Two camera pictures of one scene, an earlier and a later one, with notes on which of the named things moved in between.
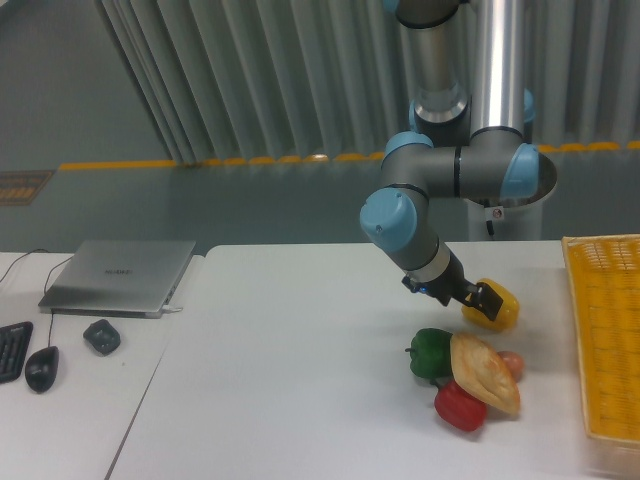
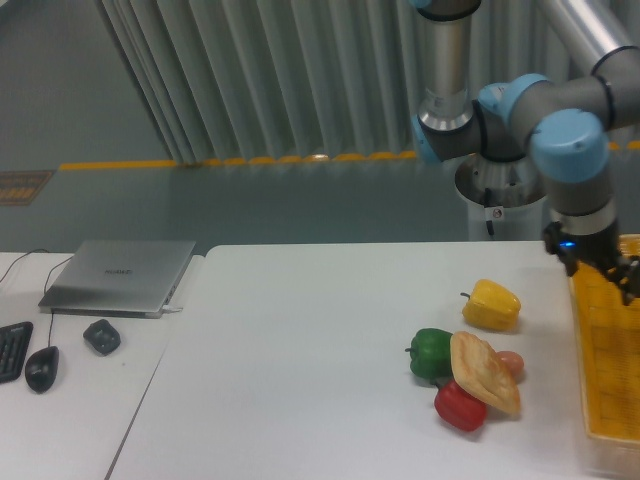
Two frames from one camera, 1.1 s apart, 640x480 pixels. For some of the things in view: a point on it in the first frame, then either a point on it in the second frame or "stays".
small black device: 102,337 stays
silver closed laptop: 115,278 stays
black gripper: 453,284 to 600,248
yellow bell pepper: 507,314 stays
